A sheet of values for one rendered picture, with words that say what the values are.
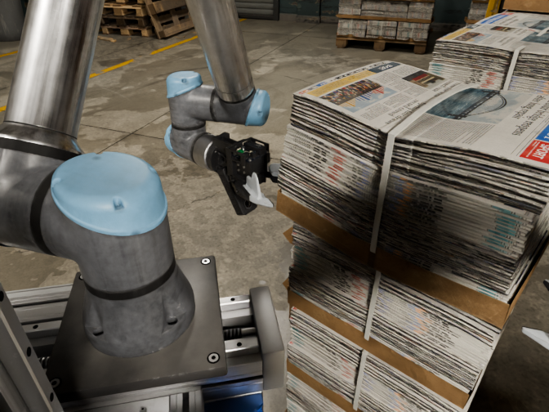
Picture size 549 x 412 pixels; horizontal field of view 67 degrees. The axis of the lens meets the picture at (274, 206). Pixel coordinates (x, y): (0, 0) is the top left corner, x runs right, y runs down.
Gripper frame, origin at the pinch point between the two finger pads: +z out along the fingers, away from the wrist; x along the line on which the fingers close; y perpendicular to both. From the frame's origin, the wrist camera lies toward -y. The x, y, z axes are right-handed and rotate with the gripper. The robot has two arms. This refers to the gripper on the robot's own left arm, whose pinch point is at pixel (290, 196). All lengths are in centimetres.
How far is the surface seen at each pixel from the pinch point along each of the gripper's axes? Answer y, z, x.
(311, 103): 21.4, 7.8, -5.3
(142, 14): -52, -535, 311
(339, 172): 12.4, 13.8, -5.6
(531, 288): -85, 39, 118
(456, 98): 20.7, 21.9, 13.3
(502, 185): 18.4, 35.1, -5.7
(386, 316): -13.7, 24.1, -2.4
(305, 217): 1.7, 8.1, -5.9
